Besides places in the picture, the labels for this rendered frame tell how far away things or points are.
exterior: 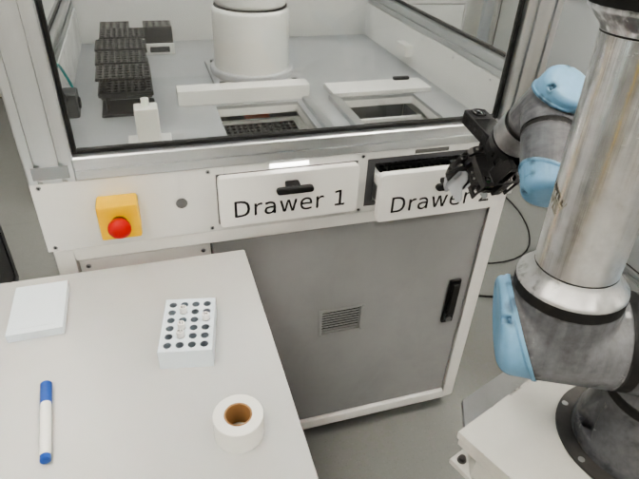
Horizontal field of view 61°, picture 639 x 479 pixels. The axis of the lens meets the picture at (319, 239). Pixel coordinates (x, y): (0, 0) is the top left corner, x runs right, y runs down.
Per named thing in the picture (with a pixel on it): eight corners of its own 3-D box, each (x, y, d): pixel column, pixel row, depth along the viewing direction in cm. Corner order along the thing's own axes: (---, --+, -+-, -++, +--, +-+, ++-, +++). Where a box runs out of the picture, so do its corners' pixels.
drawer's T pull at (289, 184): (314, 192, 106) (315, 185, 105) (277, 196, 104) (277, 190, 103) (309, 183, 109) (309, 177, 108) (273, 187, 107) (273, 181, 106)
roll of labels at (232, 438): (255, 459, 73) (254, 441, 71) (206, 448, 74) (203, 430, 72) (270, 417, 79) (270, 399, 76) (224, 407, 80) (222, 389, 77)
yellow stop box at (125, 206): (143, 238, 101) (137, 205, 97) (102, 243, 99) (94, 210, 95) (142, 223, 105) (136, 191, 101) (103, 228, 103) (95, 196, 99)
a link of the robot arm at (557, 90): (545, 101, 72) (545, 51, 76) (503, 143, 82) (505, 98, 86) (597, 116, 73) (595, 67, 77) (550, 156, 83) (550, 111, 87)
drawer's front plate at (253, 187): (356, 210, 116) (360, 164, 110) (221, 227, 108) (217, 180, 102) (353, 206, 117) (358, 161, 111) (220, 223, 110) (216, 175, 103)
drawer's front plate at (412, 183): (496, 206, 120) (509, 162, 114) (376, 222, 112) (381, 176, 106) (493, 202, 121) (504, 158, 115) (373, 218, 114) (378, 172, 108)
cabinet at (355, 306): (455, 408, 175) (516, 193, 129) (122, 488, 148) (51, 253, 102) (355, 243, 249) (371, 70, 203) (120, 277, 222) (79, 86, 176)
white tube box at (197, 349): (214, 366, 86) (212, 349, 84) (160, 369, 85) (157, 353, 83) (217, 313, 96) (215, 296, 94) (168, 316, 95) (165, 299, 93)
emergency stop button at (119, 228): (133, 239, 98) (129, 220, 95) (109, 241, 97) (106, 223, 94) (132, 230, 100) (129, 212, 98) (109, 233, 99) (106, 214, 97)
